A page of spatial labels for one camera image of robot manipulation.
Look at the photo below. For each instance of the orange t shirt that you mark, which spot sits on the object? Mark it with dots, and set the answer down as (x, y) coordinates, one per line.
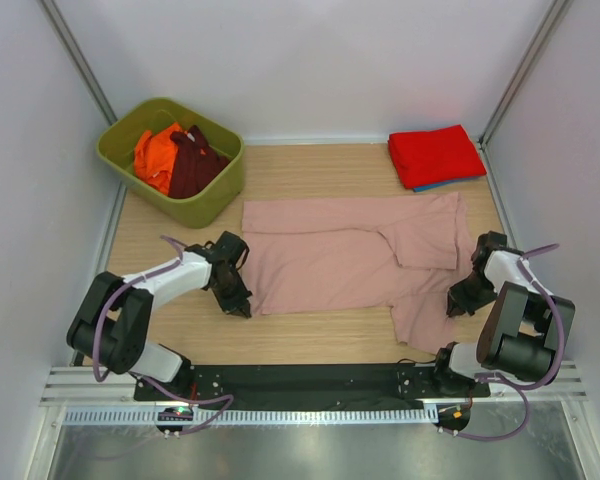
(155, 156)

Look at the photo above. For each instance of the aluminium frame rail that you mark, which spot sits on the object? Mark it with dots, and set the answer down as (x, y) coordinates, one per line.
(76, 385)

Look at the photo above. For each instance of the left aluminium corner post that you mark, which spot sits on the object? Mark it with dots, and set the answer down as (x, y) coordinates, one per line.
(71, 46)

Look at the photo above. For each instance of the slotted cable duct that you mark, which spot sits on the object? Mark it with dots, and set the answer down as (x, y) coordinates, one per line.
(180, 416)

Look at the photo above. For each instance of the folded red t shirt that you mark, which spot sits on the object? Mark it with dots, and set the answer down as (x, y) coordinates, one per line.
(424, 157)

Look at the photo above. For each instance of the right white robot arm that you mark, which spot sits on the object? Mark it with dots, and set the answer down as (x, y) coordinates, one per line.
(524, 337)

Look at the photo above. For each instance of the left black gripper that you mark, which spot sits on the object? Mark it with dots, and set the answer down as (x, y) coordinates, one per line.
(238, 304)

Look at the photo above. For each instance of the pink t shirt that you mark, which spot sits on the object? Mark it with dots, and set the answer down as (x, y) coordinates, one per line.
(324, 254)

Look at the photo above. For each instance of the folded blue t shirt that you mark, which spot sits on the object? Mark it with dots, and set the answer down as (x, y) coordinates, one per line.
(431, 186)

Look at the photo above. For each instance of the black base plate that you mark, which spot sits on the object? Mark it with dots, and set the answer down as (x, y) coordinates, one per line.
(326, 387)

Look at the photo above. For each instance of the maroon t shirt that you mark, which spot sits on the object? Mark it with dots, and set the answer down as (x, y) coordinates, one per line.
(196, 164)

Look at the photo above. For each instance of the aluminium corner post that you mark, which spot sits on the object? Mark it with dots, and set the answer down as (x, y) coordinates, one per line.
(71, 46)
(539, 41)

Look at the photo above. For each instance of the green plastic bin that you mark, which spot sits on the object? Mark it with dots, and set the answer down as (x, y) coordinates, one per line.
(116, 148)

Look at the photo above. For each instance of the right aluminium corner post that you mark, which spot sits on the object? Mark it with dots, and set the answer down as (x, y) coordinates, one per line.
(539, 41)

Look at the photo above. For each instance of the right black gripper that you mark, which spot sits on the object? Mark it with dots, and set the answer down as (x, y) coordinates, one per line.
(459, 304)

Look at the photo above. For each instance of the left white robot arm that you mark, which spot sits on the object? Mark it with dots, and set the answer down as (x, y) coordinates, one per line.
(111, 325)

